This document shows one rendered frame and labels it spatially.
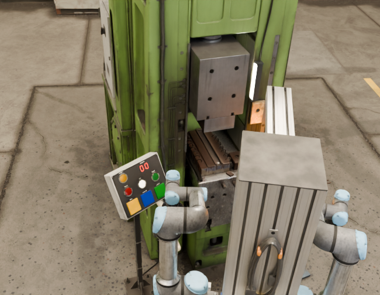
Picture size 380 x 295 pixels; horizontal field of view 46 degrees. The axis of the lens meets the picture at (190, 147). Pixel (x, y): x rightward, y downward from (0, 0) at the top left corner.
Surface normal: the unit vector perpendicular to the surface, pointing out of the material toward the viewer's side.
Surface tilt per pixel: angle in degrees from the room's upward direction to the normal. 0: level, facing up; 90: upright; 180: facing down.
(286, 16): 90
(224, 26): 90
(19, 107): 0
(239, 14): 90
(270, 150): 0
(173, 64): 90
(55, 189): 0
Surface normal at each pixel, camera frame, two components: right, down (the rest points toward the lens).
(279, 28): 0.30, 0.59
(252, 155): 0.04, -0.79
